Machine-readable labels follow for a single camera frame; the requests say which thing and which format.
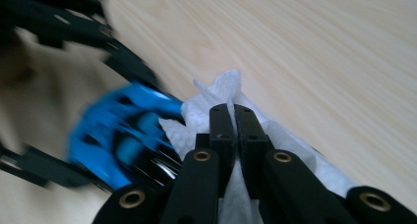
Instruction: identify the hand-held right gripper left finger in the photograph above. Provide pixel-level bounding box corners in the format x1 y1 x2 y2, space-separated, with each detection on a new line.
196 103 237 198

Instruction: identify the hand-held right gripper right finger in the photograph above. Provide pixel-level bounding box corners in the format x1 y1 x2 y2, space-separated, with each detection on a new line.
233 104 275 200

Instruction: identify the white wet wipe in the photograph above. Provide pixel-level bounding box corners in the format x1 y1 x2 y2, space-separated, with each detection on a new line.
158 69 359 224

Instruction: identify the blue and black toy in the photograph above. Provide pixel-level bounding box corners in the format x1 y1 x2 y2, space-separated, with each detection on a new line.
66 81 185 192

